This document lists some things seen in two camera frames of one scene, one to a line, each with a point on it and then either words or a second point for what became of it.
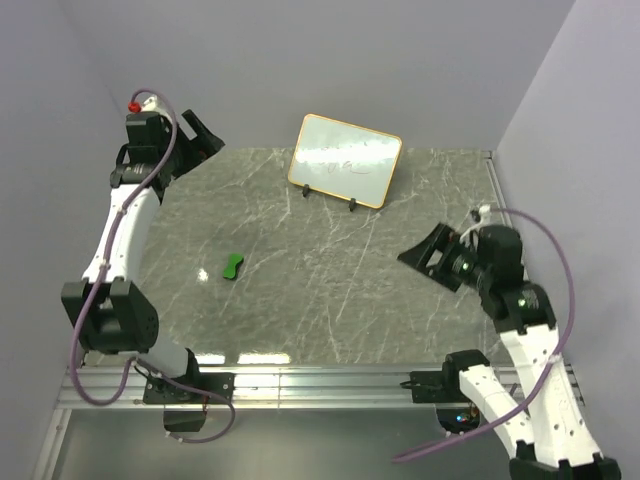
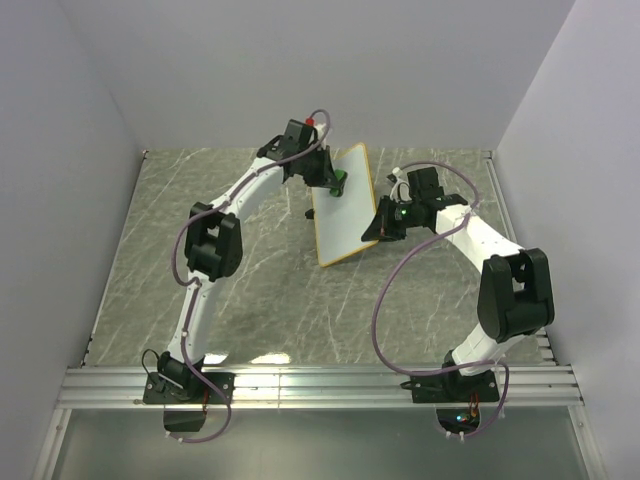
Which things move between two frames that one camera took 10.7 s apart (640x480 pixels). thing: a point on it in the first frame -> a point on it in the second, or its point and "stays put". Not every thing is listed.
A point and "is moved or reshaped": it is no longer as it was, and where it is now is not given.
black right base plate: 438,386 stays put
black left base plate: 161,391 stays put
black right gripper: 442,237 -> 381,227
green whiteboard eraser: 231,271 is moved or reshaped
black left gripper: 203,145 -> 326,176
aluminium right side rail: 501,199 stays put
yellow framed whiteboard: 344,160 -> 342,221
